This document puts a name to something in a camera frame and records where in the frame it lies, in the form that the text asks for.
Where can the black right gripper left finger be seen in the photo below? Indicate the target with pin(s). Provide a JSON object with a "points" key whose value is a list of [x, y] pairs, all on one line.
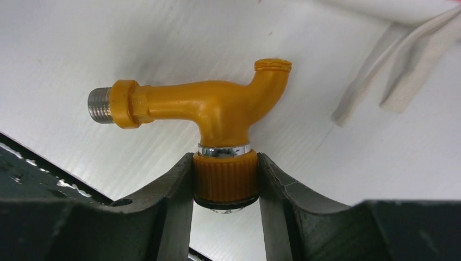
{"points": [[41, 222]]}

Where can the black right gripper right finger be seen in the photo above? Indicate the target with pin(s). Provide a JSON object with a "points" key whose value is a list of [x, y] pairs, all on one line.
{"points": [[301, 224]]}

